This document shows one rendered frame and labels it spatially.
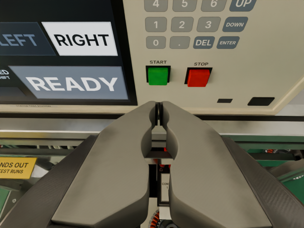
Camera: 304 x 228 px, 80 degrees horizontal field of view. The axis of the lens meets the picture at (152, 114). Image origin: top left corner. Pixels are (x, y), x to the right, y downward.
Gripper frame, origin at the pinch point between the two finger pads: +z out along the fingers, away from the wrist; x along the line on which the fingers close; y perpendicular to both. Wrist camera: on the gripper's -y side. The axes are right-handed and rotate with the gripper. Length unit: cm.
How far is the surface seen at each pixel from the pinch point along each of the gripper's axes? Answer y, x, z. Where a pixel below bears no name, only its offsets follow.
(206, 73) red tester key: 0.0, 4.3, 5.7
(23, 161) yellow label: 13.2, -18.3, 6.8
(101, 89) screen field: 2.4, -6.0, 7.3
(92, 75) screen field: 0.6, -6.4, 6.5
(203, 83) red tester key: 1.2, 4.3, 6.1
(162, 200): 27.4, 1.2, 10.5
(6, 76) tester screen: 0.7, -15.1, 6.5
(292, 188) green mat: 40, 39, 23
